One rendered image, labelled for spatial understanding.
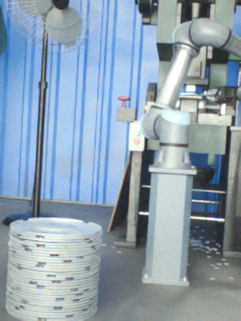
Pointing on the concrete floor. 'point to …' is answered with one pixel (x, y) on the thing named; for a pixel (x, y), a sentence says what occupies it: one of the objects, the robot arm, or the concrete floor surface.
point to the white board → (121, 208)
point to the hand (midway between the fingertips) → (209, 95)
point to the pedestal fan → (57, 22)
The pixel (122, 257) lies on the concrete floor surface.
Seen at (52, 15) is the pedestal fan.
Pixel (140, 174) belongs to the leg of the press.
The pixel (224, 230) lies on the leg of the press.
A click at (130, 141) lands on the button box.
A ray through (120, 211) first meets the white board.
